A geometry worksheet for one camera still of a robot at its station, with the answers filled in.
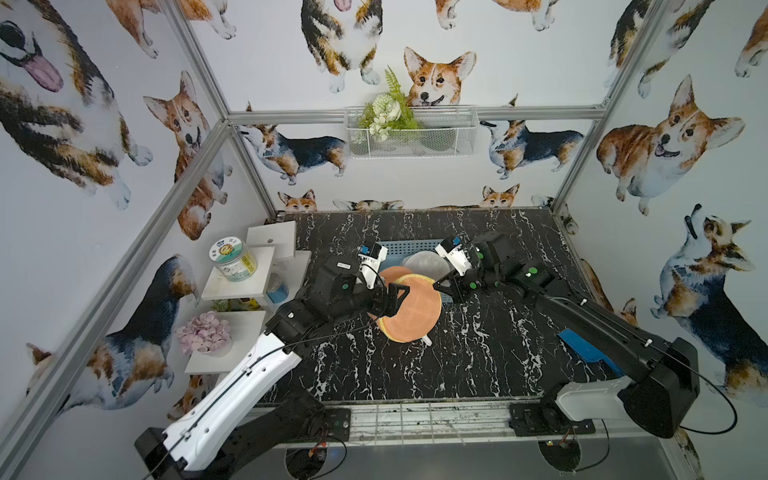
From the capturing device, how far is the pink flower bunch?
63cm

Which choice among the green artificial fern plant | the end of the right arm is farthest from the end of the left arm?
the green artificial fern plant

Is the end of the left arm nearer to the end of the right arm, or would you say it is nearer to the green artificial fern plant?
the end of the right arm

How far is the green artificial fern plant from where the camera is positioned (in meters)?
0.79

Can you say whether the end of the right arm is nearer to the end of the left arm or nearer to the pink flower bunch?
the end of the left arm

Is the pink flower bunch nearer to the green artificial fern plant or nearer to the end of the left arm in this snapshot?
the end of the left arm

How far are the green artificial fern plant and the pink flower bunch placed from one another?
62cm
